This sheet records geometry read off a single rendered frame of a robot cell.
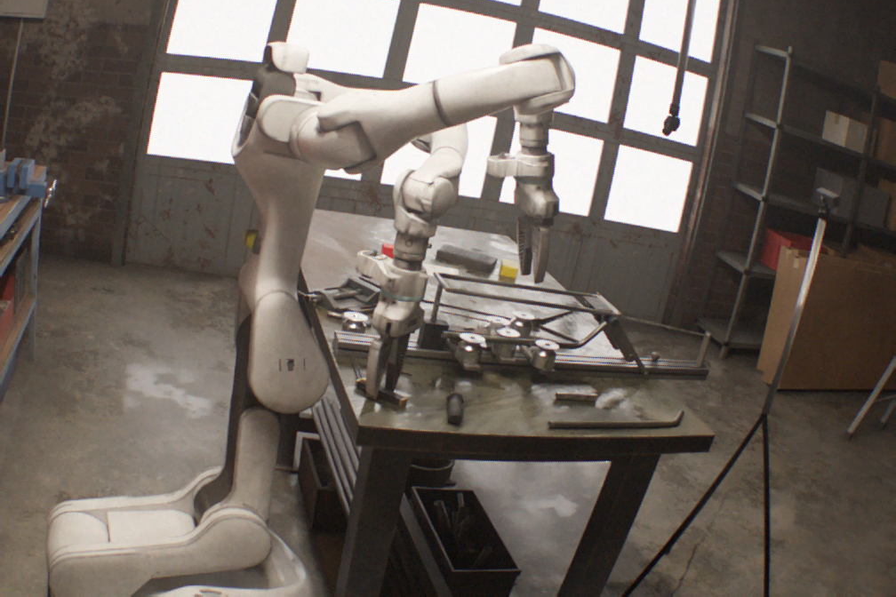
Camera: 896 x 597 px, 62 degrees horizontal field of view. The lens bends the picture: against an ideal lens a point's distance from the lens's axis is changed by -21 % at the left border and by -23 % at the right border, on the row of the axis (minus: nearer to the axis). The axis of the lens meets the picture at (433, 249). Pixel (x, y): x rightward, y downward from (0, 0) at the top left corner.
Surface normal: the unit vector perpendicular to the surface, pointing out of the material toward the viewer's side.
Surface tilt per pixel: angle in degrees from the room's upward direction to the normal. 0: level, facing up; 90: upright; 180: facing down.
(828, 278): 82
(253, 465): 90
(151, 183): 90
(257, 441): 90
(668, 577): 0
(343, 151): 105
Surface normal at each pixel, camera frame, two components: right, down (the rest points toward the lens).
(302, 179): 0.23, 0.62
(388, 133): -0.05, 0.60
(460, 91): -0.18, 0.00
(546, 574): 0.20, -0.95
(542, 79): 0.28, 0.03
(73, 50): 0.24, 0.30
